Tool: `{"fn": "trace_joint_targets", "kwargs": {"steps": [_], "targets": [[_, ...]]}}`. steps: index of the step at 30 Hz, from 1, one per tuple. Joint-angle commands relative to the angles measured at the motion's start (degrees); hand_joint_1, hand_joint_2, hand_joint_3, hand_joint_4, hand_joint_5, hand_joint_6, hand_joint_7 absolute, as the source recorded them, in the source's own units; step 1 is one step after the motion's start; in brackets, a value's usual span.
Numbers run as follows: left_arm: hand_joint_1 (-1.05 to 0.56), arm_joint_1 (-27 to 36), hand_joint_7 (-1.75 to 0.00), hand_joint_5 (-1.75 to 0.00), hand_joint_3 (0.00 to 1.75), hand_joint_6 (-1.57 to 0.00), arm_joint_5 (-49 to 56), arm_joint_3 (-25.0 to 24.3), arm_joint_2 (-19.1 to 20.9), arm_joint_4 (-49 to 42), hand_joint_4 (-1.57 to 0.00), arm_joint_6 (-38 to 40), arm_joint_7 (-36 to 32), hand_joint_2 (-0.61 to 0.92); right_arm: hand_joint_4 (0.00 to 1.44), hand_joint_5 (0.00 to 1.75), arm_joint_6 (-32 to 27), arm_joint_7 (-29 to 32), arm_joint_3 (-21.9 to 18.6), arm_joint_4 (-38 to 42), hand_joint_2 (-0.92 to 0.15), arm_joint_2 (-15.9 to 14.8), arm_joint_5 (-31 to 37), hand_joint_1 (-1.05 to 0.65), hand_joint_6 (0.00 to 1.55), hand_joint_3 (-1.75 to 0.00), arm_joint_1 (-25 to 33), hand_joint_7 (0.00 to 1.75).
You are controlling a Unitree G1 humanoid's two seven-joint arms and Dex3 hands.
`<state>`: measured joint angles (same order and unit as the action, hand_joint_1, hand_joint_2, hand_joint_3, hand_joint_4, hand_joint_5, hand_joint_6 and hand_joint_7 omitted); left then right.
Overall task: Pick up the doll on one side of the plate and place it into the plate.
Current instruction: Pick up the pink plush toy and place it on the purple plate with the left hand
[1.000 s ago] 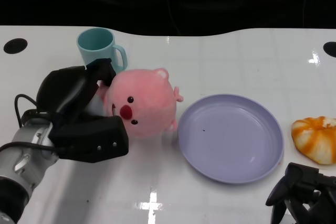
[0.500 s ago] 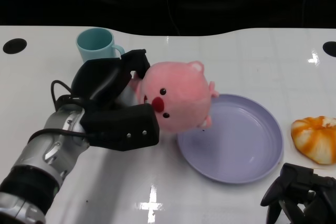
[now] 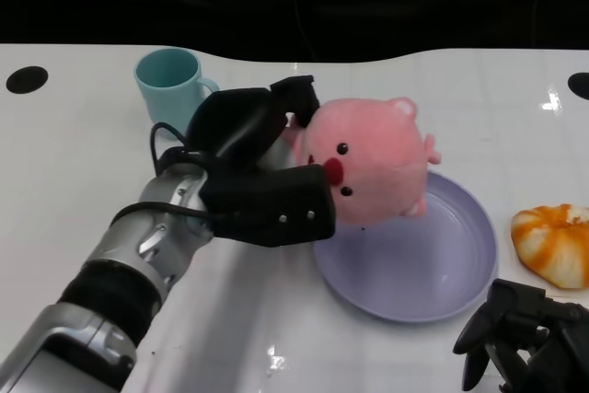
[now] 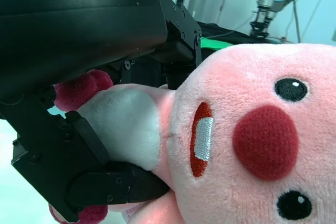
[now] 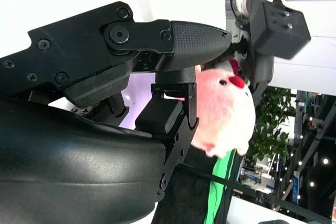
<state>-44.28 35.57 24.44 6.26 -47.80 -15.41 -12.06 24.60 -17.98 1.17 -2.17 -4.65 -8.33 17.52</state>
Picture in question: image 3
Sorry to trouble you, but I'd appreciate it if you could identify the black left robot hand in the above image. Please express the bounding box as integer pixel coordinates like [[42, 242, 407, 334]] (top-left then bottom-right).
[[186, 75, 337, 248]]

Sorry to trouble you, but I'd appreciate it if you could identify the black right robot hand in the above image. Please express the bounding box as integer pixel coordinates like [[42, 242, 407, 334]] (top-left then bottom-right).
[[453, 278, 589, 393]]

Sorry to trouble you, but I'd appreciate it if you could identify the pink beaver plush doll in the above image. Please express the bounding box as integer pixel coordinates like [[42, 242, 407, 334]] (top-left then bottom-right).
[[283, 96, 444, 228]]

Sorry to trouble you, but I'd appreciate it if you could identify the lavender plastic plate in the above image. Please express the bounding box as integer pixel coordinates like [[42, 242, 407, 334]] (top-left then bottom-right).
[[312, 170, 500, 323]]

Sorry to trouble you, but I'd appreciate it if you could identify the orange white bread toy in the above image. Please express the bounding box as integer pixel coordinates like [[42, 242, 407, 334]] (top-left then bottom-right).
[[510, 203, 589, 292]]

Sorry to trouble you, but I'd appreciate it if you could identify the light blue plastic mug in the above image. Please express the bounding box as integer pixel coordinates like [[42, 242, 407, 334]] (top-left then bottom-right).
[[133, 48, 221, 141]]

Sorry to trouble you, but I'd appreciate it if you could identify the black round table grommet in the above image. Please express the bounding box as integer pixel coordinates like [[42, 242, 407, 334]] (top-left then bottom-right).
[[567, 72, 589, 99], [6, 65, 49, 95]]

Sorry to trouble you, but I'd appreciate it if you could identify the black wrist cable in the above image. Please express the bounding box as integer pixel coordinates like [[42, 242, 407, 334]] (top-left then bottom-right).
[[112, 121, 222, 228]]

